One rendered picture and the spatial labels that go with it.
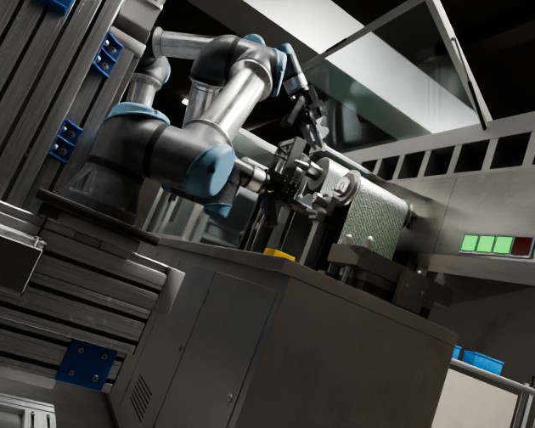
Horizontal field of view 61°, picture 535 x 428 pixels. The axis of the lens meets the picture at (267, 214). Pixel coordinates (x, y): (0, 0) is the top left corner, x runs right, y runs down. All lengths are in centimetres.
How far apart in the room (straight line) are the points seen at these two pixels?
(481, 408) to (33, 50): 657
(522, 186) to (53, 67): 132
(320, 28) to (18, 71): 332
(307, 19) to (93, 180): 341
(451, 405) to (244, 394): 546
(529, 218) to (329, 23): 306
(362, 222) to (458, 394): 514
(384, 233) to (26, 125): 116
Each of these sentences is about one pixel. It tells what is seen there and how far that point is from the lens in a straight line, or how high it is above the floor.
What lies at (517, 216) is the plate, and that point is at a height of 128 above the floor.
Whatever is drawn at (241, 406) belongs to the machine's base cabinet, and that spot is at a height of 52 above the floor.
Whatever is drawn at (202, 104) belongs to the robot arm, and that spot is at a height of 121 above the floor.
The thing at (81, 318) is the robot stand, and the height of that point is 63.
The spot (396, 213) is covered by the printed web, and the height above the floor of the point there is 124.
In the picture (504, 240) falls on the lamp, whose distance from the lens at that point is 154.
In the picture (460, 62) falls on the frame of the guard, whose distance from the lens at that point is 182.
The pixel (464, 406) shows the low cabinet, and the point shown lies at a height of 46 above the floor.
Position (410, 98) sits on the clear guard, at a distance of 204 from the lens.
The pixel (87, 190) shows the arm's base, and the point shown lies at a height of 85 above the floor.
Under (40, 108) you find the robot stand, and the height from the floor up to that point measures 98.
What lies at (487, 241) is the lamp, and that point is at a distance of 157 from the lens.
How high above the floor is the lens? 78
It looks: 10 degrees up
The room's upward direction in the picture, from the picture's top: 21 degrees clockwise
